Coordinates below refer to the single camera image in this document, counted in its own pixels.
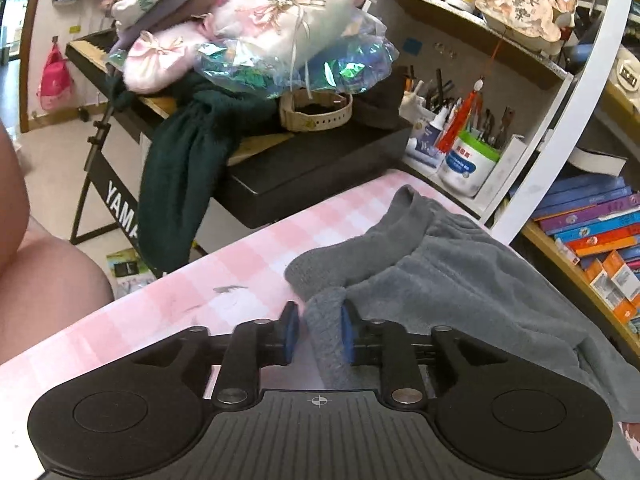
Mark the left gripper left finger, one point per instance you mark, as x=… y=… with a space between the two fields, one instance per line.
x=252 y=346

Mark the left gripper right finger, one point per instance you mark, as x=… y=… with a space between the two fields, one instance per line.
x=389 y=347

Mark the white green pen jar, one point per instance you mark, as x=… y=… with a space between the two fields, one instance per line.
x=468 y=164

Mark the lower white orange box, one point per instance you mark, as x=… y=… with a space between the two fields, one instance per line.
x=605 y=288

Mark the white bookshelf unit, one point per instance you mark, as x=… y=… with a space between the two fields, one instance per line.
x=551 y=105

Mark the pink cartoon table mat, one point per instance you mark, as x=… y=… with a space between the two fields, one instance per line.
x=237 y=283

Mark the black Yamaha keyboard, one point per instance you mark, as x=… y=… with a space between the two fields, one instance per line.
x=296 y=173

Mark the upper white orange box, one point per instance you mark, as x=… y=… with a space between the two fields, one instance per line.
x=622 y=277

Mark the red hanging tassel charm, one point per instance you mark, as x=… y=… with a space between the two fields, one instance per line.
x=446 y=141

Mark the dark green knit scarf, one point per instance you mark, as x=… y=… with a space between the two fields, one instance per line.
x=188 y=150

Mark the pink white plush pillow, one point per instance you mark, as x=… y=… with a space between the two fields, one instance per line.
x=163 y=39

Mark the grey hooded sweatshirt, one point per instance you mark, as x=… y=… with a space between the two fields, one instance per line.
x=422 y=266

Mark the white orange box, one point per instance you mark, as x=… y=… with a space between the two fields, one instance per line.
x=622 y=277
x=605 y=288

